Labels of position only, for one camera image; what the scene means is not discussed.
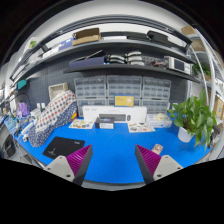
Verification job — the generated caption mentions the small black product box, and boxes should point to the small black product box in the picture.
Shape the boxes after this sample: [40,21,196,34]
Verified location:
[95,117,114,129]

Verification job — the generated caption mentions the white box with items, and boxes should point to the white box with items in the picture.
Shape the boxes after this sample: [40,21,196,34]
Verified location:
[146,113,172,128]

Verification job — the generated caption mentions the flat printed card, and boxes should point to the flat printed card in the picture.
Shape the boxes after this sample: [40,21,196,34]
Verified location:
[128,123,155,133]
[70,119,94,129]

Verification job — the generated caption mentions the green potted plant white pot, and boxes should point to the green potted plant white pot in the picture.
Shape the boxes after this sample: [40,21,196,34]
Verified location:
[168,90,217,148]

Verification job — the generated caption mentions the long white keyboard box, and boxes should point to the long white keyboard box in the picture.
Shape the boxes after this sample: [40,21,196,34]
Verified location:
[82,105,147,123]

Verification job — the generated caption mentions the black mouse pad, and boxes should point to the black mouse pad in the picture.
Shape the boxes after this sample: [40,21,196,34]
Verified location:
[43,137,85,159]

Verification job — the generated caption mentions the patterned fabric covered appliance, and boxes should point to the patterned fabric covered appliance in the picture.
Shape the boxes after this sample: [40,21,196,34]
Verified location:
[28,90,77,147]

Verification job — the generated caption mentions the flat printed card left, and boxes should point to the flat printed card left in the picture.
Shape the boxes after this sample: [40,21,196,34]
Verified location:
[70,119,94,129]

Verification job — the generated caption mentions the right clear drawer organizer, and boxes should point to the right clear drawer organizer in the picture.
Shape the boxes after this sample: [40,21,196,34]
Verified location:
[142,77,171,114]

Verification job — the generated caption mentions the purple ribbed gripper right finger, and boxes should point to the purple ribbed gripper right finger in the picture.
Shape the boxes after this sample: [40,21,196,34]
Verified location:
[135,145,182,184]

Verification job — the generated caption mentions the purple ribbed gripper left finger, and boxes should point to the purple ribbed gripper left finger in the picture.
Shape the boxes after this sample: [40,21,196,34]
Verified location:
[45,145,93,186]

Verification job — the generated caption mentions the blue desk mat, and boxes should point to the blue desk mat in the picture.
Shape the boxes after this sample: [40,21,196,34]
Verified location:
[18,123,210,184]

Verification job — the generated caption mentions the white wooden frame box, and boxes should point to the white wooden frame box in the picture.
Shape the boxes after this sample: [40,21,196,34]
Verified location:
[48,83,68,99]

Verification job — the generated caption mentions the yellow card sign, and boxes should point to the yellow card sign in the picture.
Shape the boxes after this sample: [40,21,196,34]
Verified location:
[114,96,134,107]

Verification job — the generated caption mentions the dark blue flat box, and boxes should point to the dark blue flat box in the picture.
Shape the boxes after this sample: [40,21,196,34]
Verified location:
[69,56,105,69]

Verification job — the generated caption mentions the grey electronic instrument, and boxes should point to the grey electronic instrument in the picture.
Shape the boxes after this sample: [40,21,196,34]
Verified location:
[166,56,191,75]

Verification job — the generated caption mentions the flat printed card right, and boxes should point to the flat printed card right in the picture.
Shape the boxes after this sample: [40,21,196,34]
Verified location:
[128,123,155,133]

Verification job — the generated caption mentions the middle clear drawer organizer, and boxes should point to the middle clear drawer organizer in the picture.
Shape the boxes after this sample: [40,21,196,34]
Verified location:
[107,75,142,106]

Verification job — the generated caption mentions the left clear drawer organizer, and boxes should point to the left clear drawer organizer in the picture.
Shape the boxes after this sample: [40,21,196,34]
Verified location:
[74,76,106,117]

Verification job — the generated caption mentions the clear drawer organizer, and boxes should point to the clear drawer organizer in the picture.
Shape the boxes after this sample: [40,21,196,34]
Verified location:
[74,76,106,117]
[142,77,171,114]
[107,75,142,106]

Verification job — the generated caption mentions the cardboard box on top shelf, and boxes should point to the cardboard box on top shelf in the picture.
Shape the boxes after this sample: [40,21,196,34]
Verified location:
[72,28,101,46]

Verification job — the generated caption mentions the black case on top shelf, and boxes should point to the black case on top shelf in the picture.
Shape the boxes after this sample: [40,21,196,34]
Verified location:
[147,31,171,45]

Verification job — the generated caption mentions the stacked white black headsets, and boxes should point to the stacked white black headsets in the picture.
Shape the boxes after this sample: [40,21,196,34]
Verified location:
[107,51,145,66]

